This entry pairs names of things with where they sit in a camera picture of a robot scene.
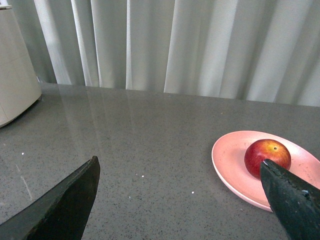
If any white curtain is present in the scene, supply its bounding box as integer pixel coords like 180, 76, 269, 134
7, 0, 320, 107

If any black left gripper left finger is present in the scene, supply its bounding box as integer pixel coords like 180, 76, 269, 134
0, 156, 101, 240

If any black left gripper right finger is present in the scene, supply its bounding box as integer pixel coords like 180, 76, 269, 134
260, 159, 320, 240

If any pink plate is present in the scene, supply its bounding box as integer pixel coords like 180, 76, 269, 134
211, 130, 320, 212

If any red yellow apple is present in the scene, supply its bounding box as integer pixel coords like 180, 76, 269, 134
244, 139, 292, 180

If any white round appliance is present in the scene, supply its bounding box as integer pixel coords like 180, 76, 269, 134
0, 4, 42, 127

